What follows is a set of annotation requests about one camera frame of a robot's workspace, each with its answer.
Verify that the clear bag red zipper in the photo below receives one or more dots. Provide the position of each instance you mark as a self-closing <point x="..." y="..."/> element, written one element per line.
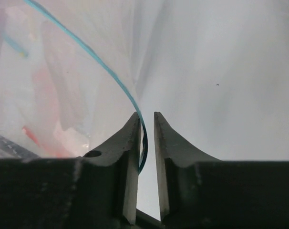
<point x="43" y="82"/>

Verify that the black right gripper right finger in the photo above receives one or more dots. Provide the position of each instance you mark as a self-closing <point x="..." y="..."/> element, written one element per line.
<point x="178" y="176"/>

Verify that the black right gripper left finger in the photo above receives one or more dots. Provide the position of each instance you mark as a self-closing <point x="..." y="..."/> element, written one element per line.
<point x="110" y="177"/>

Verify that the clear bag blue zipper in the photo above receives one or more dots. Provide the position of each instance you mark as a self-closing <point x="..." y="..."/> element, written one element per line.
<point x="141" y="55"/>

